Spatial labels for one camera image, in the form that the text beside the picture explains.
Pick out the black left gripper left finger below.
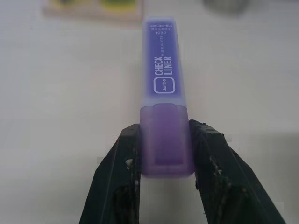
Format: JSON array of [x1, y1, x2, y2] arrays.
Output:
[[78, 124, 142, 224]]

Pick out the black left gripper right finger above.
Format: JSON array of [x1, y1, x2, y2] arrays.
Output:
[[188, 119, 287, 224]]

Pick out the purple highlighter marker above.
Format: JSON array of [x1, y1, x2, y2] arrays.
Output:
[[139, 16, 196, 181]]

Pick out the wooden tray with coloured items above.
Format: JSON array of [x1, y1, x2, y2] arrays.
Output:
[[43, 0, 144, 23]]

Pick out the dark grey round object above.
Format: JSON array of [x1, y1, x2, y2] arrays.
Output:
[[202, 0, 249, 13]]

